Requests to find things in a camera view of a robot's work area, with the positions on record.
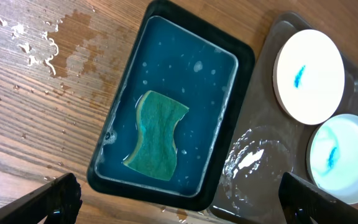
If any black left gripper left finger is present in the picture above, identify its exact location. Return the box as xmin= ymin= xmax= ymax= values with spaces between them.
xmin=0 ymin=173 xmax=82 ymax=224

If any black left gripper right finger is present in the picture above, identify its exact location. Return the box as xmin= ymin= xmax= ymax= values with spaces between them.
xmin=278 ymin=172 xmax=358 ymax=224

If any light blue plate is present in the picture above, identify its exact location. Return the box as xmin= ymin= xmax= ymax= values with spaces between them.
xmin=306 ymin=114 xmax=358 ymax=204

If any green yellow sponge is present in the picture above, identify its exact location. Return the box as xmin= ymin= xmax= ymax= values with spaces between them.
xmin=123 ymin=90 xmax=189 ymax=181

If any dark brown serving tray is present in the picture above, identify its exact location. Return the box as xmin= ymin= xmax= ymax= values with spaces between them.
xmin=208 ymin=11 xmax=358 ymax=224

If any black water basin tray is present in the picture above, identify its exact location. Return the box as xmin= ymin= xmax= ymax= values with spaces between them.
xmin=87 ymin=1 xmax=255 ymax=211

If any white plate top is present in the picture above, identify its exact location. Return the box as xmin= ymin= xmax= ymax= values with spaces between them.
xmin=272 ymin=29 xmax=345 ymax=125

